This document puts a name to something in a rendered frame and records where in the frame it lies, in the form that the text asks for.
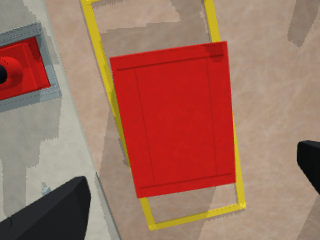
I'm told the yellow rectangular frame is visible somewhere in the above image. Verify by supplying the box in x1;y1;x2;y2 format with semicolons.
81;0;245;231

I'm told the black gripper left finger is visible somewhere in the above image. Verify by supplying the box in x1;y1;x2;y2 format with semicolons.
0;176;91;240

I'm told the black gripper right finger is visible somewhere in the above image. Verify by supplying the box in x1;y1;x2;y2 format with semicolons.
296;140;320;193

